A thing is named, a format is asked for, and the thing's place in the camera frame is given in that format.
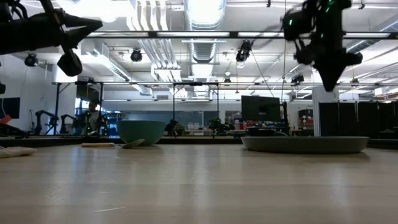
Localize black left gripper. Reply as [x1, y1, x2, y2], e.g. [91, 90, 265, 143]
[0, 11, 104, 78]

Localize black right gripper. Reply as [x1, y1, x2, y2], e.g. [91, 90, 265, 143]
[293, 17, 364, 93]

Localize grey bowl with green inside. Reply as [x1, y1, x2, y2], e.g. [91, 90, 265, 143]
[240, 136, 370, 154]

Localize teal green bowl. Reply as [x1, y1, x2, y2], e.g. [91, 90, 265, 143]
[117, 120, 167, 146]

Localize spoon with wooden handle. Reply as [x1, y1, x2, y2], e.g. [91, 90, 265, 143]
[80, 138, 146, 149]

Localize black ceiling spotlight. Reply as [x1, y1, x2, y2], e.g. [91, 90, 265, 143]
[24, 53, 39, 68]
[129, 48, 144, 63]
[290, 73, 305, 85]
[235, 39, 252, 63]

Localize black partition panels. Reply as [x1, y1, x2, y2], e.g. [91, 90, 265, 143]
[318, 101, 398, 139]

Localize person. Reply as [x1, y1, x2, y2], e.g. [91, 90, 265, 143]
[81, 100, 108, 136]

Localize black background monitor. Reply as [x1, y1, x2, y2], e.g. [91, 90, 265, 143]
[241, 95, 281, 123]

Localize black background rig stand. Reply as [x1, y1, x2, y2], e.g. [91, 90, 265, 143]
[52, 80, 220, 136]

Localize black overhead crossbar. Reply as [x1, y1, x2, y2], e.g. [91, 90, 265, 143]
[86, 30, 398, 40]

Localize green potted plant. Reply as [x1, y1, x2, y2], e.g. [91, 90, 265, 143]
[208, 117, 236, 136]
[164, 119, 187, 137]

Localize brown cardboard piece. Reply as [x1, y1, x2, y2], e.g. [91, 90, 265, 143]
[0, 146, 38, 159]

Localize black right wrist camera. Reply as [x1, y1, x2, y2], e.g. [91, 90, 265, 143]
[282, 8, 317, 42]

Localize dark wall screen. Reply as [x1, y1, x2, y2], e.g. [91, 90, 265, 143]
[0, 96, 21, 119]

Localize silver ventilation duct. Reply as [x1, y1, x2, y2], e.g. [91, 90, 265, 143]
[183, 0, 228, 65]

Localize black aluminium table frame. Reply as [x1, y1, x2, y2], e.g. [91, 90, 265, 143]
[0, 135, 398, 149]

